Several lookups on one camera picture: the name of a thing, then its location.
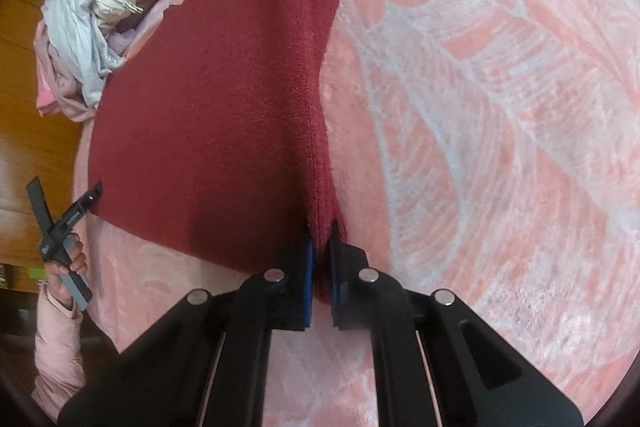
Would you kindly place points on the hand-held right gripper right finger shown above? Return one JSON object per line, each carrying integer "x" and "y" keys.
{"x": 342, "y": 287}

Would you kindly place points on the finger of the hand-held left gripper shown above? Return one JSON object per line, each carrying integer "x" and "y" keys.
{"x": 82, "y": 203}
{"x": 39, "y": 207}

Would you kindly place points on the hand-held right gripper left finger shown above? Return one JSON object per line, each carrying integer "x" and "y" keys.
{"x": 295, "y": 287}

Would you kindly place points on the dark red knit sweater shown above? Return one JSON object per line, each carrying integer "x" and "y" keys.
{"x": 225, "y": 117}

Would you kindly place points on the person's left forearm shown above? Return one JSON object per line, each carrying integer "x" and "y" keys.
{"x": 55, "y": 357}

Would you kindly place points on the person's left hand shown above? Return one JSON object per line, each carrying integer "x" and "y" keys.
{"x": 67, "y": 267}

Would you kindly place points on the pink crumpled garment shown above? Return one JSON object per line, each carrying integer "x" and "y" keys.
{"x": 57, "y": 97}

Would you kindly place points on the white crumpled garment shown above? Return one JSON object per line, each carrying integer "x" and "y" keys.
{"x": 82, "y": 17}

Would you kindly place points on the pink floral blanket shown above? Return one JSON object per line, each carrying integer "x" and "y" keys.
{"x": 475, "y": 132}

